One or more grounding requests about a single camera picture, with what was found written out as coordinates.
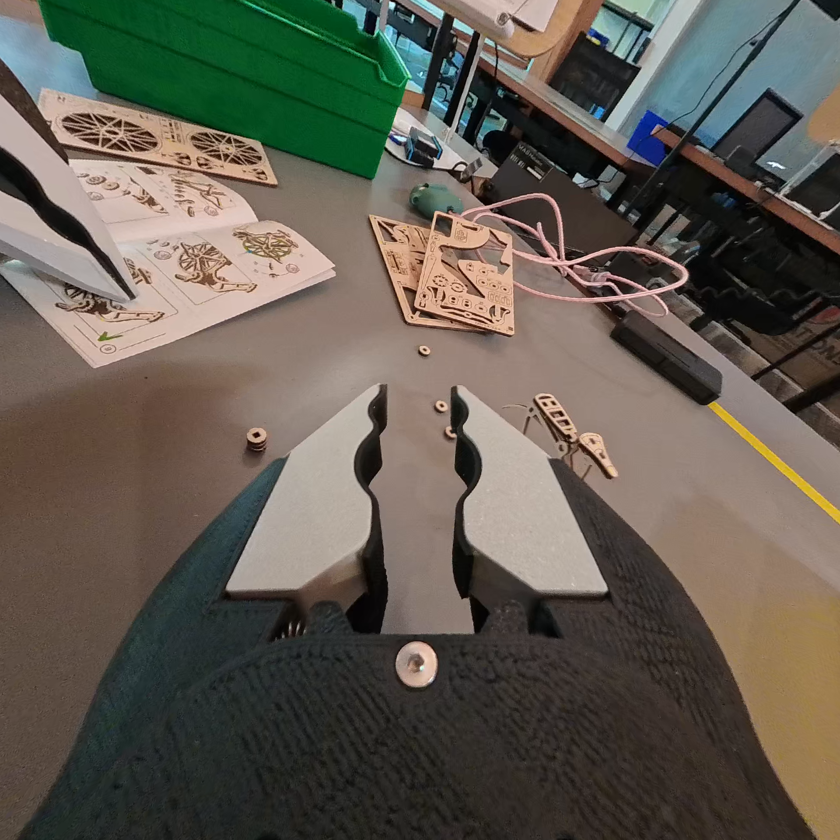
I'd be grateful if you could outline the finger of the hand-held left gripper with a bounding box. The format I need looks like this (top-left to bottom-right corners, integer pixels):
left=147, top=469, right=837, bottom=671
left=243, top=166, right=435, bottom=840
left=0, top=95, right=137, bottom=303
left=0, top=157, right=132, bottom=304

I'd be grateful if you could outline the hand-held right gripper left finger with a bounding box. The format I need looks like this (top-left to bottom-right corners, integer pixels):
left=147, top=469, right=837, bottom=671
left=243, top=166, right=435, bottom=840
left=225, top=384, right=389, bottom=618

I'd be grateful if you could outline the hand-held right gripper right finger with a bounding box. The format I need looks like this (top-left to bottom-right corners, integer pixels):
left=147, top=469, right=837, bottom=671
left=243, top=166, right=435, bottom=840
left=451, top=385, right=609, bottom=611

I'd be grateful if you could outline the wooden wheel parts sheet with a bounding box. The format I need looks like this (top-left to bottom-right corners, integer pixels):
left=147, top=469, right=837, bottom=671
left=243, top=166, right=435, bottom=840
left=37, top=87, right=278, bottom=189

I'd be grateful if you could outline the illustrated instruction booklet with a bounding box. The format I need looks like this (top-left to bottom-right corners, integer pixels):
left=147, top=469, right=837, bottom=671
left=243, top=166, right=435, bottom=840
left=0, top=156, right=337, bottom=369

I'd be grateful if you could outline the black rectangular block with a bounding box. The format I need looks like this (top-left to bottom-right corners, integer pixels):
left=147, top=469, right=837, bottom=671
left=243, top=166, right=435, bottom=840
left=609, top=310, right=724, bottom=406

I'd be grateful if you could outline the stack of wooden part sheets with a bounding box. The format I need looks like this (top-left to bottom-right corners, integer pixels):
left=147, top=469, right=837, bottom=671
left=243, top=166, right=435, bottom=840
left=413, top=209, right=517, bottom=337

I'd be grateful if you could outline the black box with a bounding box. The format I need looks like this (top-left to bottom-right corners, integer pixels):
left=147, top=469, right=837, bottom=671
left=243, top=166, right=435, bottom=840
left=487, top=140, right=639, bottom=260

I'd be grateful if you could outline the teal rounded object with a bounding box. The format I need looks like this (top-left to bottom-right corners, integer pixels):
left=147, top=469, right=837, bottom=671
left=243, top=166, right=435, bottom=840
left=409, top=182, right=464, bottom=219

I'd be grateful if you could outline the small black device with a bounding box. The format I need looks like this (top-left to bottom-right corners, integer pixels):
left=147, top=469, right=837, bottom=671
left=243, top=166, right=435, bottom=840
left=406, top=126, right=443, bottom=166

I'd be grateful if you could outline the long wooden desk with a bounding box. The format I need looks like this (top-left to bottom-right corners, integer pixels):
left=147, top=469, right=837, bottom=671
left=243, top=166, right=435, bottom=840
left=653, top=125, right=840, bottom=234
left=387, top=0, right=664, bottom=172

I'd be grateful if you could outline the blue box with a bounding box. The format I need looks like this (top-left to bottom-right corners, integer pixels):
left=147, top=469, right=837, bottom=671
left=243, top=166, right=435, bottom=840
left=626, top=109, right=672, bottom=156

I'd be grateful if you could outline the white clipboard stand pole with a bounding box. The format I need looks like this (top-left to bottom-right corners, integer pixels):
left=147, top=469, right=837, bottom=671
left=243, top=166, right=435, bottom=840
left=448, top=29, right=490, bottom=142

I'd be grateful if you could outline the black computer monitor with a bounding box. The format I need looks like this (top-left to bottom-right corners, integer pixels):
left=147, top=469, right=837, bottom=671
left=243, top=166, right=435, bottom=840
left=548, top=31, right=642, bottom=121
left=712, top=87, right=804, bottom=164

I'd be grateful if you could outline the printed instruction sheet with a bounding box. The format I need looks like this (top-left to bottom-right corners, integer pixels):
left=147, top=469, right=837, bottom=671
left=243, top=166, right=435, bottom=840
left=446, top=0, right=560, bottom=32

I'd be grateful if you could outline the wooden bicycle frame model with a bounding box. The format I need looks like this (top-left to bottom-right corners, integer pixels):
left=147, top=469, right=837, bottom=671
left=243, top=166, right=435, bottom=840
left=504, top=392, right=620, bottom=481

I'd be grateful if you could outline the pink cable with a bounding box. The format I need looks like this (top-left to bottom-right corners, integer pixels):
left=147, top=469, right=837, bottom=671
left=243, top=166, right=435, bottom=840
left=459, top=192, right=691, bottom=320

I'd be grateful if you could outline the wooden frame parts sheet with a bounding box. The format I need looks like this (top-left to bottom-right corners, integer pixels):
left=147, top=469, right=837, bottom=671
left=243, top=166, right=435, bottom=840
left=369, top=213, right=460, bottom=329

